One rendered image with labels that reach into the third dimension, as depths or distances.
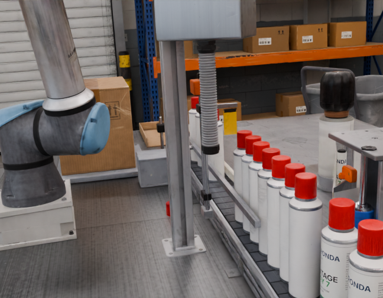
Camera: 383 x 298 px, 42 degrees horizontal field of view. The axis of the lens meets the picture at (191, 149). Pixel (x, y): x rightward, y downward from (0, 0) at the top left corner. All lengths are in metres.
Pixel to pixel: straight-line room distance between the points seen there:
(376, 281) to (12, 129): 0.84
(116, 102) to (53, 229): 0.54
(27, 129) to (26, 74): 4.25
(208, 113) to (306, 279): 0.34
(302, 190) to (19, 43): 4.78
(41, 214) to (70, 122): 0.24
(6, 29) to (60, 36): 4.33
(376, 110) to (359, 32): 2.47
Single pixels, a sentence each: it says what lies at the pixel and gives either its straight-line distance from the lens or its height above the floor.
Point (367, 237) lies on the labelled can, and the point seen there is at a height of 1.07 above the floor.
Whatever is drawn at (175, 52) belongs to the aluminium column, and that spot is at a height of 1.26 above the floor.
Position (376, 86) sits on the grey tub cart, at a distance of 4.14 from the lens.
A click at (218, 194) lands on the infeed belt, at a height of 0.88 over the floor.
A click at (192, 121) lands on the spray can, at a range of 1.52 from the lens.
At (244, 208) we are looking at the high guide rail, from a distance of 0.98.
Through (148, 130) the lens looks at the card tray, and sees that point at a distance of 2.25.
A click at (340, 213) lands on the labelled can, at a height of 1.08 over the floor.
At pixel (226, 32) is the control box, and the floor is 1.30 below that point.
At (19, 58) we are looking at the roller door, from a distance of 5.40.
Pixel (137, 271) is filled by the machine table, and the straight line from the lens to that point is 1.05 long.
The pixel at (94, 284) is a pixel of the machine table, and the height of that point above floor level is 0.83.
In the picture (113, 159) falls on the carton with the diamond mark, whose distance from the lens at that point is 1.64.
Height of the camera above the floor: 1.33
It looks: 15 degrees down
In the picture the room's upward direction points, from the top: 3 degrees counter-clockwise
